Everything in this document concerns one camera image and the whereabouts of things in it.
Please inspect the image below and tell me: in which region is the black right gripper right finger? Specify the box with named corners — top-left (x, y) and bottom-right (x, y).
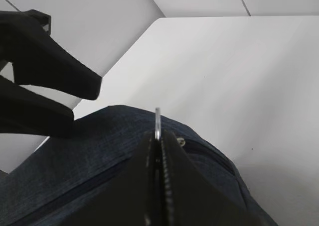
top-left (159, 130), bottom-right (262, 226)

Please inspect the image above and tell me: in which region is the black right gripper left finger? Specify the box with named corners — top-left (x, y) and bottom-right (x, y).
top-left (37, 131), bottom-right (160, 226)

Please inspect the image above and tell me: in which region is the dark blue lunch bag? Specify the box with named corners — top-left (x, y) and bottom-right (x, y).
top-left (0, 105), bottom-right (275, 226)

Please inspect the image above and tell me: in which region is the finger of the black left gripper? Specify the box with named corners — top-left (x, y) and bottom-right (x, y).
top-left (0, 76), bottom-right (74, 137)
top-left (0, 9), bottom-right (102, 100)

